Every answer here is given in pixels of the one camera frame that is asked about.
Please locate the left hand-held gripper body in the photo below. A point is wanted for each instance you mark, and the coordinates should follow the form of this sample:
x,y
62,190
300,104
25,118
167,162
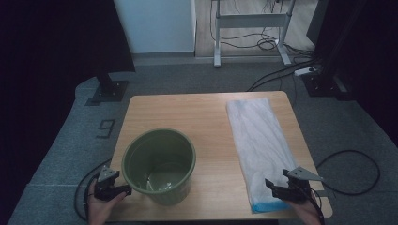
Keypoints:
x,y
104,189

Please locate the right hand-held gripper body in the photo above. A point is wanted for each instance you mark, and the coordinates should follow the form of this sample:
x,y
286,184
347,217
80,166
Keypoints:
x,y
297,190

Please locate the white plastic bag blue band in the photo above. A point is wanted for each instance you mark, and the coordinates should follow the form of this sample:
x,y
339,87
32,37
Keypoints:
x,y
259,140

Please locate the green plastic bucket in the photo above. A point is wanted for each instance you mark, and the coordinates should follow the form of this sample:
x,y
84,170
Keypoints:
x,y
175,193

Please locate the person's left hand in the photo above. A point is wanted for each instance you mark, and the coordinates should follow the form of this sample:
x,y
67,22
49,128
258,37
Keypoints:
x,y
100,211

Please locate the person's right hand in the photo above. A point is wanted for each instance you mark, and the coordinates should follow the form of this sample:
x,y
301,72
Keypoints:
x,y
308,212

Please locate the grey tape piece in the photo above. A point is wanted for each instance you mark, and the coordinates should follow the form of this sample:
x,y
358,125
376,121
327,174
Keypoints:
x,y
324,193

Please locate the black metal stand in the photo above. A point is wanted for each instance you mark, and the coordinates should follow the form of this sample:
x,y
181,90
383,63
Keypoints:
x,y
322,84
109,90

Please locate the white power strip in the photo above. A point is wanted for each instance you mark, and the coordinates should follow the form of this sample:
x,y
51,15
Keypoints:
x,y
305,71

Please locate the black curtain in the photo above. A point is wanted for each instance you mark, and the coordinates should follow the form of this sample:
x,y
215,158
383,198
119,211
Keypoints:
x,y
375,78
47,47

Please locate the white cabinet panel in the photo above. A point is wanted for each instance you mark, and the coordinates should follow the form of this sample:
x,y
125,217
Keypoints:
x,y
156,25

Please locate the white metal desk frame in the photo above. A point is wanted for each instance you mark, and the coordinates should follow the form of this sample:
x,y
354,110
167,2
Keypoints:
x,y
250,21

